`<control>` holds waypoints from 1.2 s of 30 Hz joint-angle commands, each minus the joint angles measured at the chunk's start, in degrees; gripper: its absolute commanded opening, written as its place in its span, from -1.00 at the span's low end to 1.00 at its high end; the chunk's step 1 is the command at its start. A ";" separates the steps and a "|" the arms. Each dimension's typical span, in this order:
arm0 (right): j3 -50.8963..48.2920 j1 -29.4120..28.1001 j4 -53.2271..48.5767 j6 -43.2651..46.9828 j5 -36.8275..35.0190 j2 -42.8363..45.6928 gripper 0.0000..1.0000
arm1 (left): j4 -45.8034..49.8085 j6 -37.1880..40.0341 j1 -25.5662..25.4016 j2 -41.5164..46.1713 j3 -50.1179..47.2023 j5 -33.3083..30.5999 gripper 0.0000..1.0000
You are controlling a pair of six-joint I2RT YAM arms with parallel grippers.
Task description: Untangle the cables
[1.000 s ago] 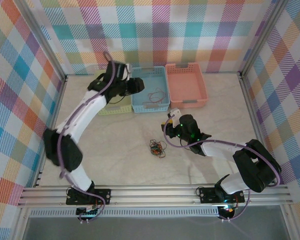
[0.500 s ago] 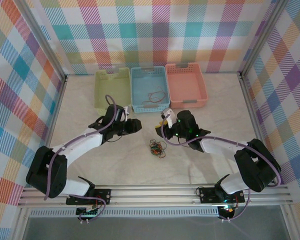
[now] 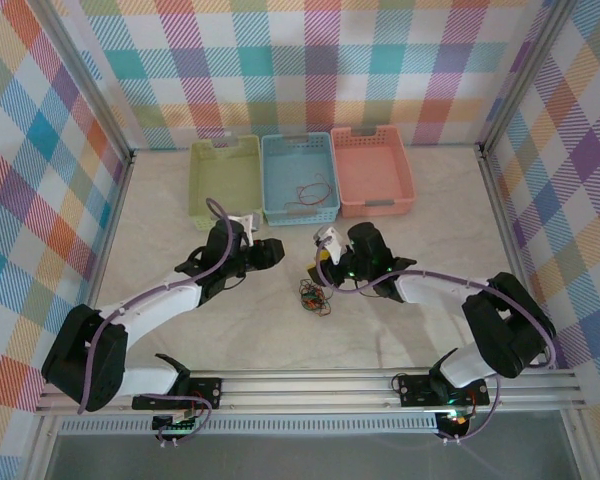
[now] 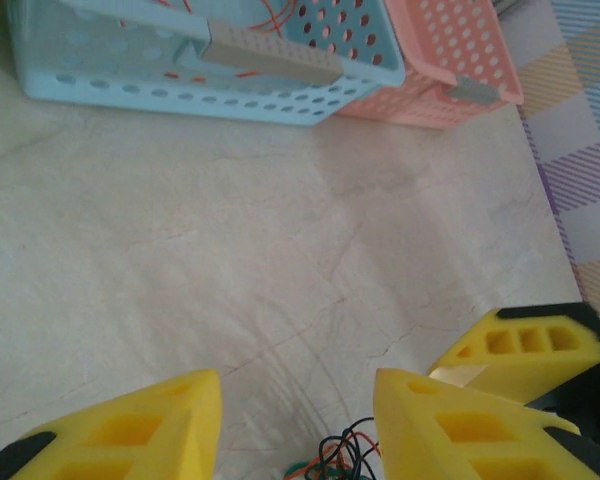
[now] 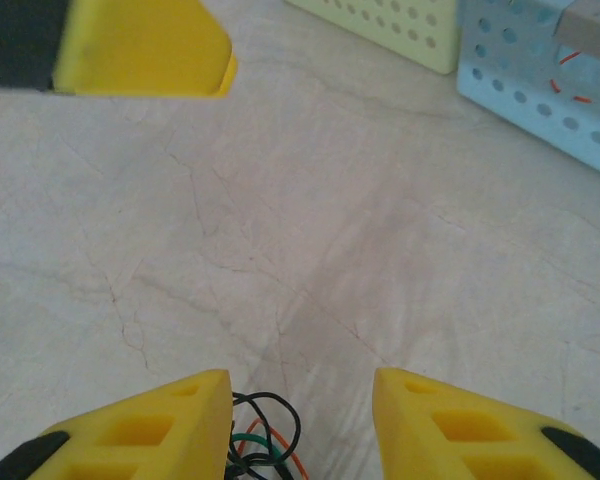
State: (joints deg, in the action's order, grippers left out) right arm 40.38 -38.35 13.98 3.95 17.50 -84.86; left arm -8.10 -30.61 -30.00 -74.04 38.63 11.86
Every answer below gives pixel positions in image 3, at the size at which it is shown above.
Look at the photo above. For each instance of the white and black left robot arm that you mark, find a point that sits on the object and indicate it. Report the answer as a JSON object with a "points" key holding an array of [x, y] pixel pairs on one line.
{"points": [[155, 305]]}

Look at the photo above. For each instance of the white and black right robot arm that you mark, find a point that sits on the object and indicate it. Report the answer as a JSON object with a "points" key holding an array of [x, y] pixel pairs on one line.
{"points": [[430, 290]]}

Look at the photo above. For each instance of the pink plastic basket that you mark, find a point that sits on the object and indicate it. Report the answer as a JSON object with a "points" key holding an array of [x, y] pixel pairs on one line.
{"points": [[370, 170]]}

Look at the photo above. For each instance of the green plastic basket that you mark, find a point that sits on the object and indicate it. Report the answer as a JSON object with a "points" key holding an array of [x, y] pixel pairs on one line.
{"points": [[225, 175]]}

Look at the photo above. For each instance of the blue plastic basket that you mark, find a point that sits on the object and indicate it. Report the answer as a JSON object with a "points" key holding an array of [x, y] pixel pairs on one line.
{"points": [[295, 165]]}

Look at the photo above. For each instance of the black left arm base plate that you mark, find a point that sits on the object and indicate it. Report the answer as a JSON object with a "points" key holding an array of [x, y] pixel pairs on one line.
{"points": [[207, 390]]}

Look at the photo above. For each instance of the aluminium table edge rail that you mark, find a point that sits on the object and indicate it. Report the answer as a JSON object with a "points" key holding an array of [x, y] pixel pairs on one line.
{"points": [[510, 240], [102, 265]]}

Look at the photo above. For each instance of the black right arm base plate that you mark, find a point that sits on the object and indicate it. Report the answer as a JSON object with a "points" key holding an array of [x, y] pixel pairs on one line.
{"points": [[415, 390]]}

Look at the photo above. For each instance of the aluminium frame post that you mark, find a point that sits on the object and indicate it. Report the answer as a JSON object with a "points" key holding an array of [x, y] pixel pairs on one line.
{"points": [[80, 80], [525, 75]]}

